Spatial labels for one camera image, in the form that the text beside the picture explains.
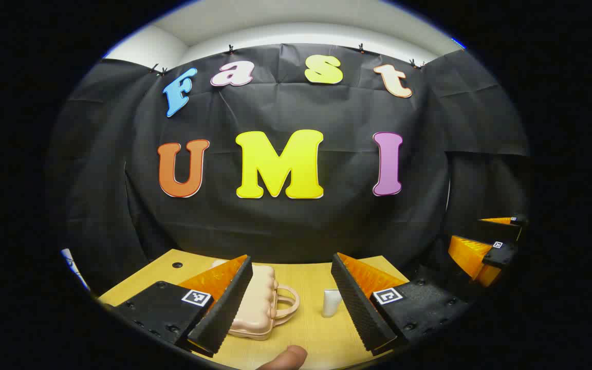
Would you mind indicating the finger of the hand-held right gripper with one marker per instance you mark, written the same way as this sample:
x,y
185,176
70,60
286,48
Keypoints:
x,y
506,230
501,254

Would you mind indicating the pink suitcase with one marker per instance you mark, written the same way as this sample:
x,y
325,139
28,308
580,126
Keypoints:
x,y
260,308

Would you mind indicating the black backdrop cloth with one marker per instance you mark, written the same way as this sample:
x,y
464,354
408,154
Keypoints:
x,y
296,231

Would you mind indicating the white skin care tube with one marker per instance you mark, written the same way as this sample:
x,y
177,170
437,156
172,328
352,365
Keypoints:
x,y
331,303

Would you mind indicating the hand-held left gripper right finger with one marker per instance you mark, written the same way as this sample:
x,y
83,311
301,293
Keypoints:
x,y
363,308

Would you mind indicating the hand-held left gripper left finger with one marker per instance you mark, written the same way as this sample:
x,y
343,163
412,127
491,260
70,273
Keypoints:
x,y
224,308

